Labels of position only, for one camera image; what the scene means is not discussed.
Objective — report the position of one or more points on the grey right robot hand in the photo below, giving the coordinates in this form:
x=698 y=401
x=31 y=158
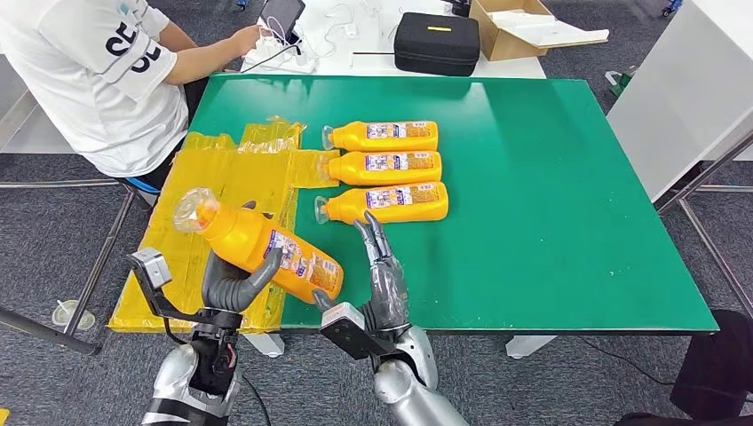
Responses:
x=388 y=294

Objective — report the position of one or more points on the person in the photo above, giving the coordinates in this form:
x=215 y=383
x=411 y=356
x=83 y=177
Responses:
x=88 y=88

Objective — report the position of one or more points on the blue stool seat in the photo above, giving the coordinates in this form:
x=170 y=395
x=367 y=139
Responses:
x=144 y=187

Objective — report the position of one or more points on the person's right forearm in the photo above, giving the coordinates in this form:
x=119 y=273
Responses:
x=200 y=63

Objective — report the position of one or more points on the white power strip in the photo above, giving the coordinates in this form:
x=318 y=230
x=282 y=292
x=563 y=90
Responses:
x=282 y=62

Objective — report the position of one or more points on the white cabinet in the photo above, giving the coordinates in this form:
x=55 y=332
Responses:
x=676 y=88

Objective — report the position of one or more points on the person's right hand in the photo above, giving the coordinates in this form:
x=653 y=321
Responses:
x=246 y=41

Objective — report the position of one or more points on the orange detergent bottle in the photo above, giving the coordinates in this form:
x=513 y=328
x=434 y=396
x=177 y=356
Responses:
x=353 y=170
x=353 y=209
x=247 y=241
x=353 y=138

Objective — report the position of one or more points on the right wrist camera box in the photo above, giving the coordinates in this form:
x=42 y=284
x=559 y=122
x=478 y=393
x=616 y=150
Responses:
x=350 y=332

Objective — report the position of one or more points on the black zip case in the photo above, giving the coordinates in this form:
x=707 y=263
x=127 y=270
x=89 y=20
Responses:
x=436 y=46

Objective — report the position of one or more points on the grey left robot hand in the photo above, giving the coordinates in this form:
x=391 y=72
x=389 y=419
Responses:
x=232 y=294

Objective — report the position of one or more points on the green floor object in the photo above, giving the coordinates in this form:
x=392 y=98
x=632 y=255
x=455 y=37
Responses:
x=618 y=84

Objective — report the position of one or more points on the clear plastic cup lid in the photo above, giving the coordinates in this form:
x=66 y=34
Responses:
x=73 y=316

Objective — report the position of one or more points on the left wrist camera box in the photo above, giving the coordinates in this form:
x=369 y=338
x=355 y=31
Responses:
x=156 y=267

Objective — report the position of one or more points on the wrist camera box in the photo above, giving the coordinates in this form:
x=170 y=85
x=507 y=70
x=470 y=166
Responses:
x=350 y=332
x=156 y=267

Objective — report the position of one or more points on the thin dark stick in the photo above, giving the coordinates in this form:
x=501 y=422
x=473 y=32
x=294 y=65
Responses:
x=373 y=53

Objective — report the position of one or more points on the open cardboard box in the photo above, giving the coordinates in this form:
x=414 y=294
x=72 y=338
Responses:
x=501 y=44

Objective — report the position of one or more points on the small black device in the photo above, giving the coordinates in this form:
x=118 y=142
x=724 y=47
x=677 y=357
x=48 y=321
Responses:
x=460 y=8

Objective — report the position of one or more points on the steel tube frame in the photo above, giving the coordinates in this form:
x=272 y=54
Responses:
x=729 y=189
x=59 y=184

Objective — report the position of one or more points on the white sheet in box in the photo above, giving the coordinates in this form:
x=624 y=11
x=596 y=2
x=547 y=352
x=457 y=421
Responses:
x=550 y=32

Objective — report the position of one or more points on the person's left forearm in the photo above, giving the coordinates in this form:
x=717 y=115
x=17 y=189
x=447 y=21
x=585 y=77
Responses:
x=176 y=36

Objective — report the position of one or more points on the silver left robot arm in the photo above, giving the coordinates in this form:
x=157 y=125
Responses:
x=176 y=382

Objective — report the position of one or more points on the dark tablet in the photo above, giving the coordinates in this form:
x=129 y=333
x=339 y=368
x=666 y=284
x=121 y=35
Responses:
x=282 y=14

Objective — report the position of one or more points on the white table leg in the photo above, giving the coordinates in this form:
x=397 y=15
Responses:
x=267 y=347
x=526 y=346

